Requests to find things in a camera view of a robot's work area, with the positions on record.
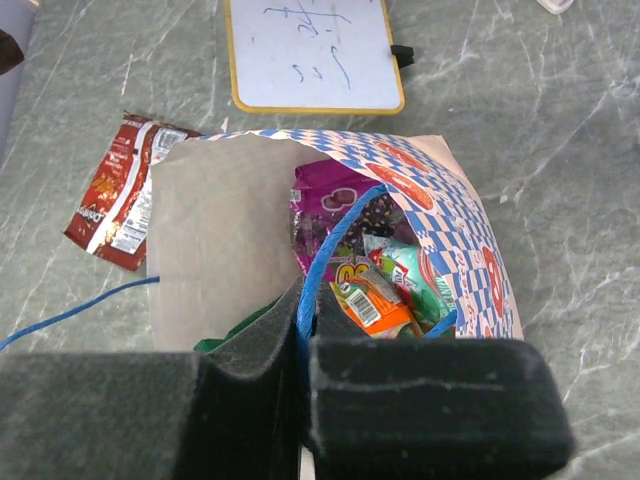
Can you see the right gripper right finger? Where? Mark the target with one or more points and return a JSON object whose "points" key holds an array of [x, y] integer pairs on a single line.
{"points": [[430, 409]]}

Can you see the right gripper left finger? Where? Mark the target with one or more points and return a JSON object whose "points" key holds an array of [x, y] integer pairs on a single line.
{"points": [[230, 414]]}

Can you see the blue checkered paper bag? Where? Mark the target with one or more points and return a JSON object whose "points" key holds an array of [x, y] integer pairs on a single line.
{"points": [[219, 242]]}

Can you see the teal Fox's candy bag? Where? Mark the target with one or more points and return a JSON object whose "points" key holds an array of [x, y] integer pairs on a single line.
{"points": [[409, 269]]}

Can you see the purple candy bag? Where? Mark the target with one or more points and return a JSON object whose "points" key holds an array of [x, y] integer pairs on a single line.
{"points": [[322, 193]]}

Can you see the green snack packet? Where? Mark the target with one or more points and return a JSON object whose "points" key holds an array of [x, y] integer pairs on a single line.
{"points": [[207, 345]]}

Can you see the orange snack packet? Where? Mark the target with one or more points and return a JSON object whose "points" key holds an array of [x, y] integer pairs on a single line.
{"points": [[373, 304]]}

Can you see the small yellow-framed whiteboard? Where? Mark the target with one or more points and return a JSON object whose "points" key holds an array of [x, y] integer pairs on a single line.
{"points": [[312, 57]]}

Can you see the white eraser block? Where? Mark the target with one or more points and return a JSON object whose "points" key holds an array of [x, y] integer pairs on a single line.
{"points": [[555, 7]]}

